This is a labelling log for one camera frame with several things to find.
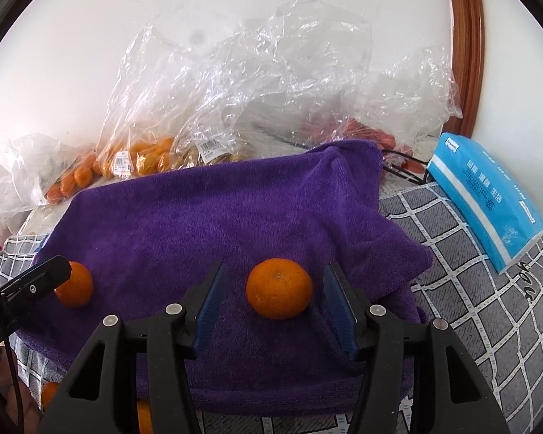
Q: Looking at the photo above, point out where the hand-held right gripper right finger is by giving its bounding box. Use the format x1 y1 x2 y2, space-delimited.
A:
322 261 512 434

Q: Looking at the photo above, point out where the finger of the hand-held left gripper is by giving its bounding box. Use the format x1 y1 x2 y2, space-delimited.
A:
0 255 72 326

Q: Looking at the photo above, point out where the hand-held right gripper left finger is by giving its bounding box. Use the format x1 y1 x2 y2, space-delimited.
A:
37 260 229 434

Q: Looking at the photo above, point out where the clear bag with brown fruits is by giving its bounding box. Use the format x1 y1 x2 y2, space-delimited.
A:
174 99 254 169

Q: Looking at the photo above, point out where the clear bag with red fruits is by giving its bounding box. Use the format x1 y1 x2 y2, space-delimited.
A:
299 47 463 168

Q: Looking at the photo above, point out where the white plastic bag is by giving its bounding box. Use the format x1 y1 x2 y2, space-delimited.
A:
0 199 73 237

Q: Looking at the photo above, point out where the purple towel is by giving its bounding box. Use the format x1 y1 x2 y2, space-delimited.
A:
16 141 434 417

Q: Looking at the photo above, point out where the clear bag with small mandarins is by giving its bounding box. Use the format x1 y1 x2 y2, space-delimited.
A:
0 133 99 218

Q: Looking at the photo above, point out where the clear bag with labelled oranges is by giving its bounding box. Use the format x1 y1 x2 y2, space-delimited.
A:
95 25 195 180

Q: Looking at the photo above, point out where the blue tissue pack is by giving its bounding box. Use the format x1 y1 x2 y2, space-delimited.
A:
425 132 543 275

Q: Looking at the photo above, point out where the crumpled clear plastic bag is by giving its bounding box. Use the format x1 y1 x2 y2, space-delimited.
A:
208 2 374 154

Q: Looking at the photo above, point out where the thin black wire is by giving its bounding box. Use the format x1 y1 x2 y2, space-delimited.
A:
380 147 430 186

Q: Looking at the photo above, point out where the brown wooden frame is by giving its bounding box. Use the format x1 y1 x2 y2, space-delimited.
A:
444 0 486 139

